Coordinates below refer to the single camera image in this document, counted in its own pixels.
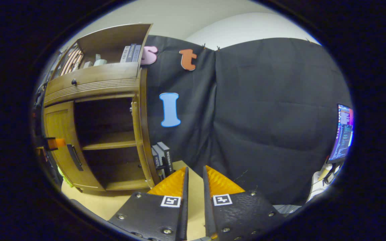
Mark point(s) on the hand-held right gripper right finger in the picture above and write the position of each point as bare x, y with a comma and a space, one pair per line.
240, 214

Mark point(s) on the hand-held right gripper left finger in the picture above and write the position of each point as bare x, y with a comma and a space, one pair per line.
152, 214

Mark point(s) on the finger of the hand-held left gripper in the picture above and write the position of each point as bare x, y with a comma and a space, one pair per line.
59, 143

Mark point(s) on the wooden cabinet door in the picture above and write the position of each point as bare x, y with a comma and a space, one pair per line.
144, 134
59, 130

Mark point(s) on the wooden double-door shoe cabinet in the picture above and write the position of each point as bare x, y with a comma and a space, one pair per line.
95, 82

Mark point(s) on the dark upright book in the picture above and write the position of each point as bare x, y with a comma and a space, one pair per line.
156, 164
166, 157

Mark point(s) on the small white box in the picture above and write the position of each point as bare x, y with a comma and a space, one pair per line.
87, 64

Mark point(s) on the white cup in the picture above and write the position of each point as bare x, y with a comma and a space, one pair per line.
100, 62

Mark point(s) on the black backdrop cloth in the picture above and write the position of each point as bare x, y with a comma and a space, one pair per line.
263, 117

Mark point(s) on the white spine book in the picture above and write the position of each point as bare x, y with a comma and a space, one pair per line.
125, 55

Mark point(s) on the dark blue spine book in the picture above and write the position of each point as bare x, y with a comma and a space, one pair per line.
131, 53

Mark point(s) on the grey spine book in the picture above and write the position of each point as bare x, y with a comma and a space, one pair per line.
137, 53

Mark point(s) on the computer monitor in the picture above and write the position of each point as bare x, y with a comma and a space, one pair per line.
342, 134

